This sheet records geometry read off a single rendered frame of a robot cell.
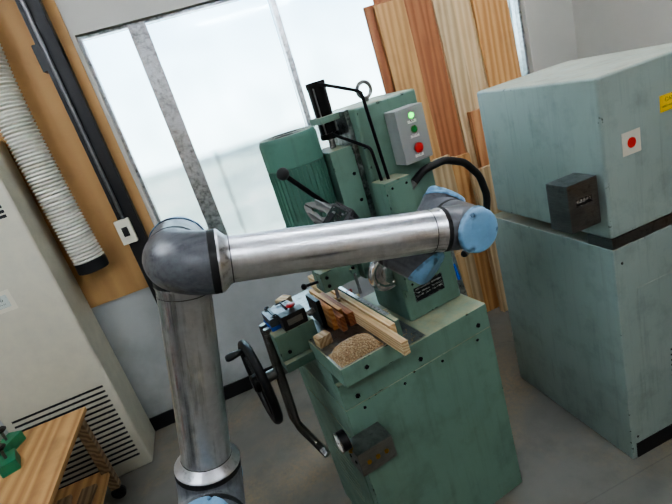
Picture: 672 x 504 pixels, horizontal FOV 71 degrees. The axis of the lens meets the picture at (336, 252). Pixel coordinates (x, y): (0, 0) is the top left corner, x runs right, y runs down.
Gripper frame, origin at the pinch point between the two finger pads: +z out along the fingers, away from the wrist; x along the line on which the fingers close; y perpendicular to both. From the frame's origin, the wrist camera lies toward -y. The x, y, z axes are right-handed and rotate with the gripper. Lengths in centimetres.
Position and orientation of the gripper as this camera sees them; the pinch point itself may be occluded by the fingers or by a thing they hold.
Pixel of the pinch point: (310, 207)
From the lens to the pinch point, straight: 124.6
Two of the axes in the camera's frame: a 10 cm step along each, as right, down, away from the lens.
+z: -8.1, -4.4, 3.8
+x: -5.0, 8.6, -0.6
